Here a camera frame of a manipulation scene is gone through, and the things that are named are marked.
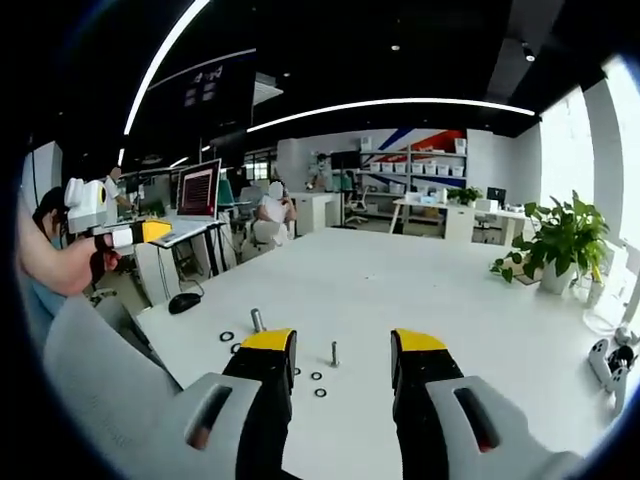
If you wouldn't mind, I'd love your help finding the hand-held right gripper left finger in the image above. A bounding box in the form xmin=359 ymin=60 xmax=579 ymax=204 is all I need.
xmin=172 ymin=328 xmax=299 ymax=480

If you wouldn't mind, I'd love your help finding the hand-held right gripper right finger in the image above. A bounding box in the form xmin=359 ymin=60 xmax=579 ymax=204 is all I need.
xmin=389 ymin=328 xmax=592 ymax=480

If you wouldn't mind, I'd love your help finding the person's left hand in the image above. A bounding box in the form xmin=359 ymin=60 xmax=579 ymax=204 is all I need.
xmin=87 ymin=243 xmax=123 ymax=290

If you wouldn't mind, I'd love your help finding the person's head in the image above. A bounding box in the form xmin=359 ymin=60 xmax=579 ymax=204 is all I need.
xmin=31 ymin=186 xmax=69 ymax=251

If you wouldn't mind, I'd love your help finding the open laptop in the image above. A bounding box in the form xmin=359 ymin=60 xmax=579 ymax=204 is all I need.
xmin=149 ymin=158 xmax=227 ymax=249

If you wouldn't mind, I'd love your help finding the black computer mouse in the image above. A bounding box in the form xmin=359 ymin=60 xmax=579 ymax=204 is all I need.
xmin=167 ymin=292 xmax=202 ymax=316

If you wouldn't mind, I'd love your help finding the person's blue shirt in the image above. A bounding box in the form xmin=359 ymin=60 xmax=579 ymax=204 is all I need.
xmin=19 ymin=269 xmax=67 ymax=332

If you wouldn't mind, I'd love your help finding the dark hanging screen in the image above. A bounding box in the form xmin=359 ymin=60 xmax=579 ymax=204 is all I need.
xmin=147 ymin=47 xmax=259 ymax=147

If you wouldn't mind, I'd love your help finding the person's grey garment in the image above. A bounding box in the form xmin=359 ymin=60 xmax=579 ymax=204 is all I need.
xmin=42 ymin=293 xmax=184 ymax=476

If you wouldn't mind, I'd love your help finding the long ceiling light strip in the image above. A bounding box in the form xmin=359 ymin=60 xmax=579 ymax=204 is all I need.
xmin=123 ymin=0 xmax=212 ymax=137
xmin=246 ymin=97 xmax=537 ymax=135

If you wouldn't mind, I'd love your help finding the white cabinet desk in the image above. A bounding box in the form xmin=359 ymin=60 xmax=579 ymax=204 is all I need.
xmin=288 ymin=191 xmax=342 ymax=236

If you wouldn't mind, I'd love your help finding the large potted plant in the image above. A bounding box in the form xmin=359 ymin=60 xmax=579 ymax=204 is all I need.
xmin=488 ymin=189 xmax=614 ymax=296

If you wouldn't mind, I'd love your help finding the white office chair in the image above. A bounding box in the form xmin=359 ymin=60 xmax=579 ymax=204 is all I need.
xmin=343 ymin=185 xmax=372 ymax=226

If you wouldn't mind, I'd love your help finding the small potted plant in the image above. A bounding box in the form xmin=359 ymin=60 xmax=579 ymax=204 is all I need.
xmin=445 ymin=185 xmax=485 ymax=208

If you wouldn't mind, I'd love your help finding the shelf with white bins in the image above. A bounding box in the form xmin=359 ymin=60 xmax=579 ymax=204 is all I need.
xmin=358 ymin=134 xmax=469 ymax=202

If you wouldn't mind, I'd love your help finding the white cable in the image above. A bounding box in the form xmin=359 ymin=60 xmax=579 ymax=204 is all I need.
xmin=582 ymin=299 xmax=626 ymax=335

